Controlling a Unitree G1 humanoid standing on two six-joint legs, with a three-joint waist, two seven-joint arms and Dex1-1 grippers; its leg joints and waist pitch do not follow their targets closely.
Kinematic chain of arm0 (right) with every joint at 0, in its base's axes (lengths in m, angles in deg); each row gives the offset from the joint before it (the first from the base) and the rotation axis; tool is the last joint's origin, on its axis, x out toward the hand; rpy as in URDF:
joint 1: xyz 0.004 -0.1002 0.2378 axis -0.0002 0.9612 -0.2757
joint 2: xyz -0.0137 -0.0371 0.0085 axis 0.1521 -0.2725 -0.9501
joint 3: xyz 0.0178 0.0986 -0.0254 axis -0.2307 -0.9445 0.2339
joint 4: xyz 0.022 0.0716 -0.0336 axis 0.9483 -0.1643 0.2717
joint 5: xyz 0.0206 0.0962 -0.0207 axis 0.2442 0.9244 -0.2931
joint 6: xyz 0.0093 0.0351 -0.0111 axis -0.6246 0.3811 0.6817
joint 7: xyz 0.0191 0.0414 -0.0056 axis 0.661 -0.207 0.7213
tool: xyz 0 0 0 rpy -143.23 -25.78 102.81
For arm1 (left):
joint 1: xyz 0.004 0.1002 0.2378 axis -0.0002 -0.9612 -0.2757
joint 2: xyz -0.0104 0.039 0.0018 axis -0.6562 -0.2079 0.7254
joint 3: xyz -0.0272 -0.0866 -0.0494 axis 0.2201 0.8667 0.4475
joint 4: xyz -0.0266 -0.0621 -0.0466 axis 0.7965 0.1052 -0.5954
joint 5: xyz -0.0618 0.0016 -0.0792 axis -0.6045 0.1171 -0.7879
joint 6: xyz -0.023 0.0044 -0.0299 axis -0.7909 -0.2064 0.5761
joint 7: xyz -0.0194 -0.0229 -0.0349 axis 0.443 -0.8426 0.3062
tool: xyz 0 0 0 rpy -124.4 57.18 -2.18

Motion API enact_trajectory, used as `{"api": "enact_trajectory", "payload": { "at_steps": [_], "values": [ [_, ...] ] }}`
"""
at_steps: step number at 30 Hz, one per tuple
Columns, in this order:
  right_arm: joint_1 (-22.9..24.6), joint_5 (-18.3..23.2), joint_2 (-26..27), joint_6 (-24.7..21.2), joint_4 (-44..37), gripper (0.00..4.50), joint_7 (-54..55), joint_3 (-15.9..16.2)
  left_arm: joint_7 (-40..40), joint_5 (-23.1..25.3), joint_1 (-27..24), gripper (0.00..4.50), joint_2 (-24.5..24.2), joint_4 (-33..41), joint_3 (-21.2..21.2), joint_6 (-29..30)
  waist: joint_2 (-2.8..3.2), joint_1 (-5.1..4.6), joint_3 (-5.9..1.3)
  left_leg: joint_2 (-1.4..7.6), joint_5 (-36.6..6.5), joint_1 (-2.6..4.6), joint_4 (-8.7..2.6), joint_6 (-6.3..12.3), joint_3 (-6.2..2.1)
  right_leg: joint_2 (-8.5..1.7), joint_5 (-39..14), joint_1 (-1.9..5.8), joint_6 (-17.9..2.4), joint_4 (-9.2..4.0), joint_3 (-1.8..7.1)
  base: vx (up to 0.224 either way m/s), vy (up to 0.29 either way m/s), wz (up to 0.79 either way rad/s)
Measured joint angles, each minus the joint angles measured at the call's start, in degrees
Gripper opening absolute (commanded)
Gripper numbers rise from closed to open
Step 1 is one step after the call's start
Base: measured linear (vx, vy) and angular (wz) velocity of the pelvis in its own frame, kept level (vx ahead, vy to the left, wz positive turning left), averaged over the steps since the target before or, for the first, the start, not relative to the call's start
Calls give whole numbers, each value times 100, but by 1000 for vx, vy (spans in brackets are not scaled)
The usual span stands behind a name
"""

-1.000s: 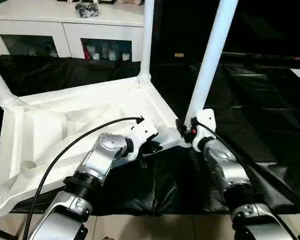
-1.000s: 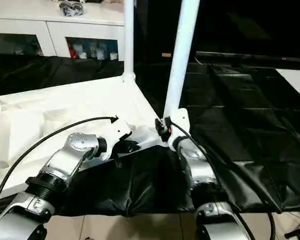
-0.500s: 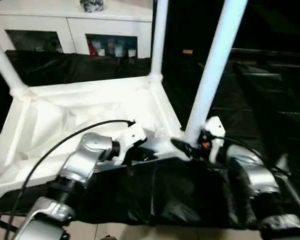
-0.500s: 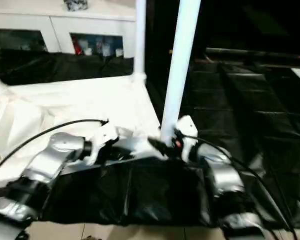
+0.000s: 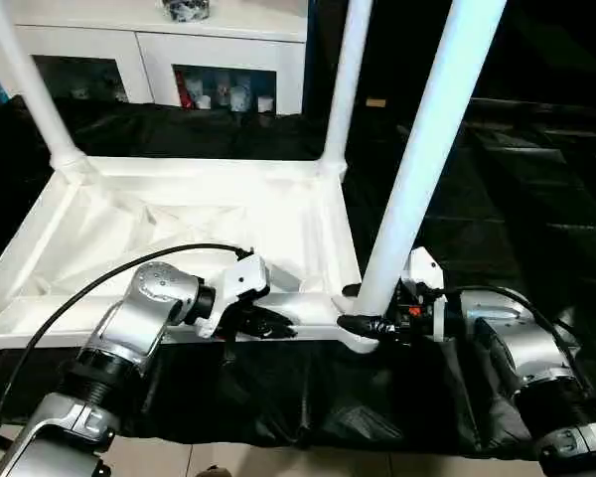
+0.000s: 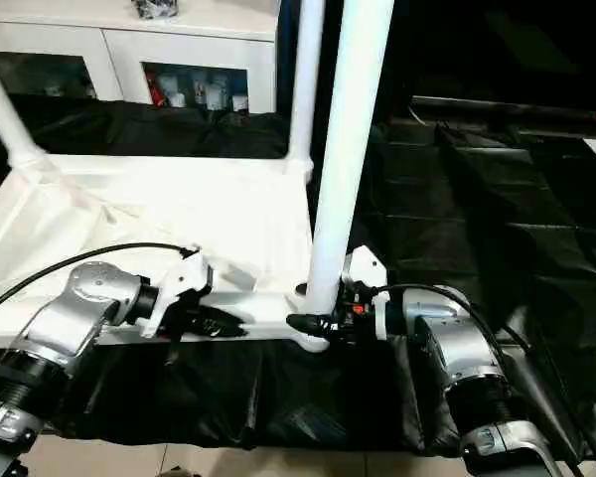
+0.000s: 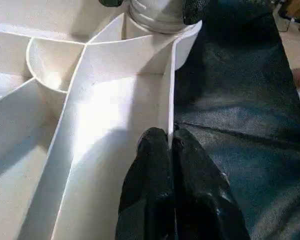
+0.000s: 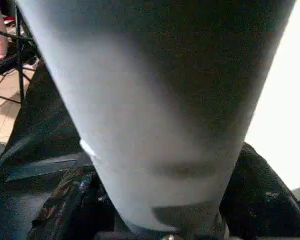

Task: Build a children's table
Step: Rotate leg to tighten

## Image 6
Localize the white plastic table top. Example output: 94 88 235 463
0 152 332 355

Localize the black mat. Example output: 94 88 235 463
0 93 596 457

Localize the black flat board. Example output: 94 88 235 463
410 95 596 124

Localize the white cabinet with glass doors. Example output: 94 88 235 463
0 0 279 116

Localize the grey black toy figure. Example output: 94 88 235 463
131 0 181 21

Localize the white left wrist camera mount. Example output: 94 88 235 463
141 245 216 340

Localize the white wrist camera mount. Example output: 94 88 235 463
141 245 216 340
342 244 392 345

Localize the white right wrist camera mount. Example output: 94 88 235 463
342 244 392 345

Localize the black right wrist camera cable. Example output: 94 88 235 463
372 282 596 477

